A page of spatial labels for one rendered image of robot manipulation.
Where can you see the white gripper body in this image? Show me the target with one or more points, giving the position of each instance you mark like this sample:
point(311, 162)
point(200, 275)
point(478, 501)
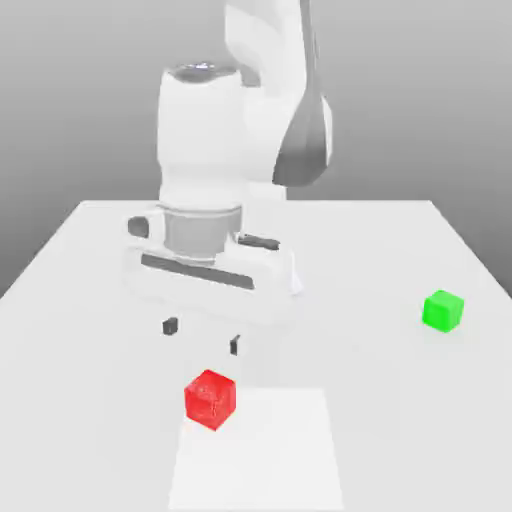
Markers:
point(200, 290)

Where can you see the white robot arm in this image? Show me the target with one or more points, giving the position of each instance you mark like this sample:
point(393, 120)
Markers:
point(200, 132)

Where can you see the small red cube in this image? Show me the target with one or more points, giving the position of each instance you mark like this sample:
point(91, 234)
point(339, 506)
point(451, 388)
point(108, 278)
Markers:
point(208, 400)

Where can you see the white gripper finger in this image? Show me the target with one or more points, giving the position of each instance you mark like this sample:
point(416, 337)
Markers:
point(170, 326)
point(235, 346)

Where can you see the small green cube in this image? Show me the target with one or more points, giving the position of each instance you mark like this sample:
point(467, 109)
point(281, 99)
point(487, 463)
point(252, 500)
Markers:
point(442, 311)

